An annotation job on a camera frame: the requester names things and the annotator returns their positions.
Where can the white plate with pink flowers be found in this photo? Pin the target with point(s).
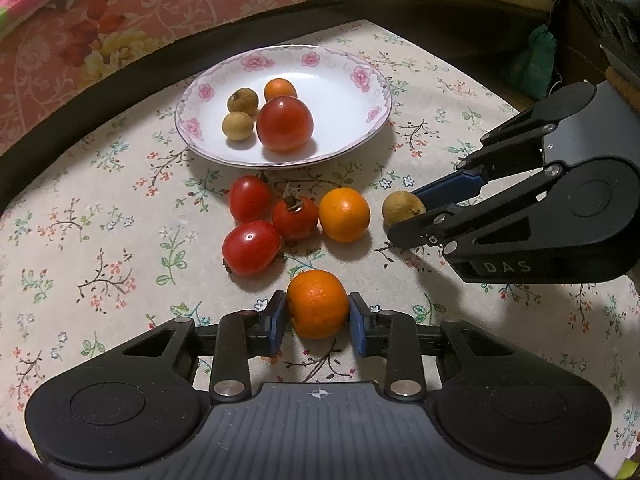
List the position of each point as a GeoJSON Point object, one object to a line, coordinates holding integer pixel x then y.
{"type": "Point", "coordinates": [340, 90]}

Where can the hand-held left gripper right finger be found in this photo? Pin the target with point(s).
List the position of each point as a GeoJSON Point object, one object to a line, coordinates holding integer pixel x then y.
{"type": "Point", "coordinates": [357, 322]}

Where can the green cloth bag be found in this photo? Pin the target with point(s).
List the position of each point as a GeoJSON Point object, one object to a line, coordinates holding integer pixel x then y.
{"type": "Point", "coordinates": [530, 65]}

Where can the red cherry tomato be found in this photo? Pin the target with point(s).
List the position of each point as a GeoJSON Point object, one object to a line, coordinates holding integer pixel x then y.
{"type": "Point", "coordinates": [250, 198]}
{"type": "Point", "coordinates": [251, 247]}
{"type": "Point", "coordinates": [295, 217]}

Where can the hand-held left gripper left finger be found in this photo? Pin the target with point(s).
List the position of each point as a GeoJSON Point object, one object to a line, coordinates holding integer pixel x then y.
{"type": "Point", "coordinates": [277, 320]}

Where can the small orange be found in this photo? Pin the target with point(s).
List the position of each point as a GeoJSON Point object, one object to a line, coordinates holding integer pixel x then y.
{"type": "Point", "coordinates": [344, 214]}
{"type": "Point", "coordinates": [280, 90]}

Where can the tan longan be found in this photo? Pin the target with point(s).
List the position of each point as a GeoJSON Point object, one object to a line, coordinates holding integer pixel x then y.
{"type": "Point", "coordinates": [237, 126]}
{"type": "Point", "coordinates": [402, 208]}
{"type": "Point", "coordinates": [242, 101]}

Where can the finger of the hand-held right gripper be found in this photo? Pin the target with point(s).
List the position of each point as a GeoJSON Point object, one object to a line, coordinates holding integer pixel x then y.
{"type": "Point", "coordinates": [450, 187]}
{"type": "Point", "coordinates": [425, 232]}

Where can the large red tomato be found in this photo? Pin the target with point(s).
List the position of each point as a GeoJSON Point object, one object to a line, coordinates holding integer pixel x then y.
{"type": "Point", "coordinates": [285, 124]}

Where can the floral beige tablecloth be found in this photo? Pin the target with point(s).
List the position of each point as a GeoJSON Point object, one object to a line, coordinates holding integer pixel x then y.
{"type": "Point", "coordinates": [100, 210]}

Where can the large oval orange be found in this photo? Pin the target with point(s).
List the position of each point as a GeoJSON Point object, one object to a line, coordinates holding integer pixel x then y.
{"type": "Point", "coordinates": [317, 311]}

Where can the pink floral bed sheet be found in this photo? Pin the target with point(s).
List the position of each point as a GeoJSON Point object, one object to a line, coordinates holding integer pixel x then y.
{"type": "Point", "coordinates": [150, 10]}

